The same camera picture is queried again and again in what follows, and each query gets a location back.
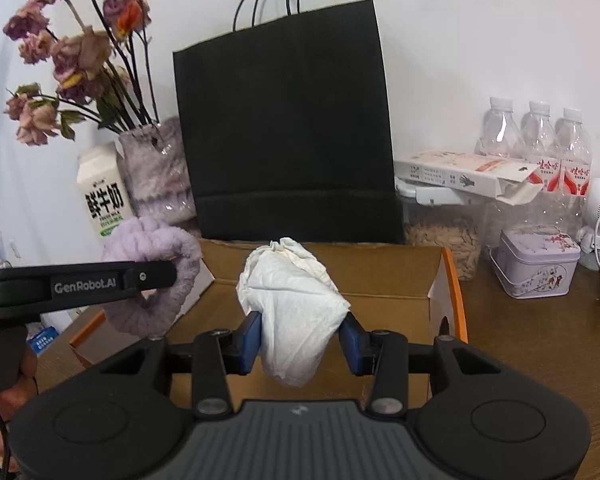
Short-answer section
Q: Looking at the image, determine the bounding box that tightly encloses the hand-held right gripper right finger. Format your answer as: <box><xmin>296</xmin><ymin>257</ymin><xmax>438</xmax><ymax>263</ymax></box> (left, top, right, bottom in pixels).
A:
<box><xmin>339</xmin><ymin>312</ymin><xmax>503</xmax><ymax>415</ymax></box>

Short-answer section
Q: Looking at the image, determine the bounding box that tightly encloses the white green milk carton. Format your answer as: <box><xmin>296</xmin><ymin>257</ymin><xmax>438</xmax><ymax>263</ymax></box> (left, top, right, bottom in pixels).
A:
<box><xmin>76</xmin><ymin>142</ymin><xmax>136</xmax><ymax>243</ymax></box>

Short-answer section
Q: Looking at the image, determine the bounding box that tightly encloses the black paper bag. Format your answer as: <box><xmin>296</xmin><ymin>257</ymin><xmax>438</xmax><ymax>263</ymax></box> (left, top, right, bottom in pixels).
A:
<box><xmin>173</xmin><ymin>0</ymin><xmax>406</xmax><ymax>245</ymax></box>

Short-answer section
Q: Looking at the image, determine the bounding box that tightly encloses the white flat carton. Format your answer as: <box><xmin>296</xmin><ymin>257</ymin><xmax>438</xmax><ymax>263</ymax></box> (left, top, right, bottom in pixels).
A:
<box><xmin>394</xmin><ymin>150</ymin><xmax>545</xmax><ymax>206</ymax></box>

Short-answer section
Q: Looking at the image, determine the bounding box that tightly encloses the white tissue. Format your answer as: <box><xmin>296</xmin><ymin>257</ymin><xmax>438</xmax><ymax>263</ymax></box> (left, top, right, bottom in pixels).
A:
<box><xmin>236</xmin><ymin>236</ymin><xmax>352</xmax><ymax>388</ymax></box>

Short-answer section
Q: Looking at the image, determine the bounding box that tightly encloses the purple textured vase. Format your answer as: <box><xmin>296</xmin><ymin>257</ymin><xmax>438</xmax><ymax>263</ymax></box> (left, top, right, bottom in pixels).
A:
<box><xmin>117</xmin><ymin>116</ymin><xmax>197</xmax><ymax>226</ymax></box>

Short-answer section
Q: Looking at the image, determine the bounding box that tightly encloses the dried rose bouquet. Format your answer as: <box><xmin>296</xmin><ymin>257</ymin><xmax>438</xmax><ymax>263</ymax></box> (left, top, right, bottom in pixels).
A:
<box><xmin>2</xmin><ymin>0</ymin><xmax>161</xmax><ymax>147</ymax></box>

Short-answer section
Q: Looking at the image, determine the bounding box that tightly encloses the person's left hand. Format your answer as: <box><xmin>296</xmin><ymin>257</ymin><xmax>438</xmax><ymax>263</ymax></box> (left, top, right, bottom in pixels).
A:
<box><xmin>0</xmin><ymin>347</ymin><xmax>39</xmax><ymax>472</ymax></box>

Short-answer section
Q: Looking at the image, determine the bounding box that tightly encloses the clear seed container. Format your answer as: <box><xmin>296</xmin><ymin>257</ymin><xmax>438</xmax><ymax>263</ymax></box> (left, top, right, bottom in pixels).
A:
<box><xmin>395</xmin><ymin>182</ymin><xmax>486</xmax><ymax>281</ymax></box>

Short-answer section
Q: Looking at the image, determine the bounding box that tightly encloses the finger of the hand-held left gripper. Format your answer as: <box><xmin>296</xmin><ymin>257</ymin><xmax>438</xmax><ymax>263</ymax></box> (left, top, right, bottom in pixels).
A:
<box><xmin>122</xmin><ymin>260</ymin><xmax>177</xmax><ymax>293</ymax></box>

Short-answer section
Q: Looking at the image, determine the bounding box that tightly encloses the purple fuzzy scrunchie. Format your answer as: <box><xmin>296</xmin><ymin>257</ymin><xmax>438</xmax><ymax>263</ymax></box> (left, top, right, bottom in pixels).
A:
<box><xmin>101</xmin><ymin>217</ymin><xmax>203</xmax><ymax>336</ymax></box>

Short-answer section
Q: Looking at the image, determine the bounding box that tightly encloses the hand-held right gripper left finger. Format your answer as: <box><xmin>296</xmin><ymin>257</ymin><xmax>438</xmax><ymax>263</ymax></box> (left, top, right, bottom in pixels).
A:
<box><xmin>97</xmin><ymin>311</ymin><xmax>264</xmax><ymax>420</ymax></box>

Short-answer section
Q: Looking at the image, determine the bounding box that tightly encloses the orange cardboard box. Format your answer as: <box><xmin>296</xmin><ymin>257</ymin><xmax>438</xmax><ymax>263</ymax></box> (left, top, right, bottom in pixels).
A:
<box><xmin>70</xmin><ymin>239</ymin><xmax>469</xmax><ymax>411</ymax></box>

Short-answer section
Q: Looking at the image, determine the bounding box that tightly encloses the lavender tin box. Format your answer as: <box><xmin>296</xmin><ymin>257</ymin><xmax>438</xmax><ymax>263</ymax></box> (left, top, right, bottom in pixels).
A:
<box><xmin>490</xmin><ymin>225</ymin><xmax>581</xmax><ymax>300</ymax></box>

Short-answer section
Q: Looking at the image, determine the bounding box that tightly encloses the blue printed packet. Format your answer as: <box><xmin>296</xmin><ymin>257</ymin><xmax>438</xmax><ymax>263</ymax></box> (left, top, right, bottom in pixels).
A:
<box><xmin>27</xmin><ymin>327</ymin><xmax>60</xmax><ymax>357</ymax></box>

